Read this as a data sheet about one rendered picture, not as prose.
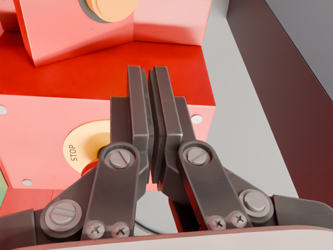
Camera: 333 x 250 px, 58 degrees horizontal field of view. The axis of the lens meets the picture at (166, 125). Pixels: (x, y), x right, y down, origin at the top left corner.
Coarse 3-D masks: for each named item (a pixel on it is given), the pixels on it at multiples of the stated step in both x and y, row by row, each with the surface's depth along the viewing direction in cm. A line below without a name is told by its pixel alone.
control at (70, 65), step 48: (0, 0) 22; (48, 0) 18; (144, 0) 22; (192, 0) 22; (0, 48) 22; (48, 48) 20; (96, 48) 23; (144, 48) 24; (192, 48) 25; (0, 96) 19; (48, 96) 19; (96, 96) 19; (192, 96) 20; (0, 144) 22; (48, 144) 22
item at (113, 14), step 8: (88, 0) 20; (96, 0) 19; (104, 0) 19; (112, 0) 20; (120, 0) 20; (128, 0) 21; (136, 0) 21; (96, 8) 20; (104, 8) 20; (112, 8) 20; (120, 8) 21; (128, 8) 21; (104, 16) 20; (112, 16) 21; (120, 16) 21
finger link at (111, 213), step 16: (112, 144) 9; (128, 144) 9; (112, 160) 9; (128, 160) 9; (96, 176) 8; (112, 176) 8; (128, 176) 8; (96, 192) 8; (112, 192) 8; (128, 192) 8; (96, 208) 8; (112, 208) 8; (128, 208) 8; (96, 224) 7; (112, 224) 7; (128, 224) 7; (80, 240) 7
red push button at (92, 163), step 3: (102, 147) 22; (99, 150) 22; (99, 153) 22; (96, 159) 20; (90, 162) 20; (93, 162) 20; (96, 162) 20; (87, 165) 20; (90, 165) 20; (93, 165) 20; (84, 168) 20; (87, 168) 20; (90, 168) 20; (84, 171) 20; (87, 171) 20; (81, 174) 21; (84, 174) 20
